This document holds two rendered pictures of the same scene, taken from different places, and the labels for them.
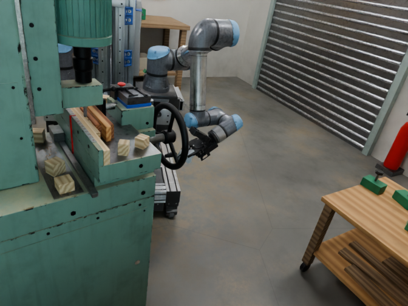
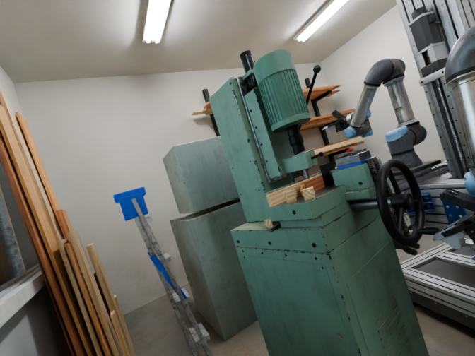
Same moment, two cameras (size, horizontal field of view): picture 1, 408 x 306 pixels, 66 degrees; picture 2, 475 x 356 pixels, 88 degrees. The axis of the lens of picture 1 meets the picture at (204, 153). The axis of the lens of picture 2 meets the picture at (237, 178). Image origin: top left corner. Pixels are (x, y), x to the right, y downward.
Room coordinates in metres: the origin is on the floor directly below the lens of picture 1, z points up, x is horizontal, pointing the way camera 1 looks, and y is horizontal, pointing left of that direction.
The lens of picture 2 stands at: (0.76, -0.70, 1.04)
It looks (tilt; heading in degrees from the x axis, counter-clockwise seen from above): 0 degrees down; 95
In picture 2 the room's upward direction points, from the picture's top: 17 degrees counter-clockwise
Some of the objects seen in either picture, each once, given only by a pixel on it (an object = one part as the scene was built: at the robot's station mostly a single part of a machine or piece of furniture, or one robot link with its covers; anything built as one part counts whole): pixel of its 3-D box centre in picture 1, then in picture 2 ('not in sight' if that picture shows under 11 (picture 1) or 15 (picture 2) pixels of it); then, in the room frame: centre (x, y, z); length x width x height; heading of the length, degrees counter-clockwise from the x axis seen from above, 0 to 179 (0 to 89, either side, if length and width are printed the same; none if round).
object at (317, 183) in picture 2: (100, 119); (321, 181); (1.01, 0.38, 0.93); 0.20 x 0.02 x 0.05; 41
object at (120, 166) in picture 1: (109, 125); (342, 189); (1.08, 0.38, 0.87); 0.61 x 0.30 x 0.06; 41
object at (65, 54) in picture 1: (59, 50); (399, 139); (1.60, 0.81, 0.98); 0.13 x 0.12 x 0.14; 31
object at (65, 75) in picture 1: (62, 73); (404, 159); (1.59, 0.80, 0.87); 0.15 x 0.15 x 0.10
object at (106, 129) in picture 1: (96, 119); (317, 182); (1.00, 0.39, 0.93); 0.23 x 0.02 x 0.06; 41
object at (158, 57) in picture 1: (159, 59); not in sight; (1.74, 0.33, 0.98); 0.13 x 0.12 x 0.14; 128
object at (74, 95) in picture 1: (78, 95); (300, 163); (0.95, 0.43, 1.03); 0.14 x 0.07 x 0.09; 131
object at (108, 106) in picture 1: (107, 106); (335, 171); (1.07, 0.38, 0.95); 0.09 x 0.07 x 0.09; 41
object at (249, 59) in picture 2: not in sight; (249, 70); (0.87, 0.52, 1.54); 0.08 x 0.08 x 0.17; 41
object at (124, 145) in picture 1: (124, 147); (290, 196); (0.85, 0.25, 0.92); 0.03 x 0.03 x 0.04; 7
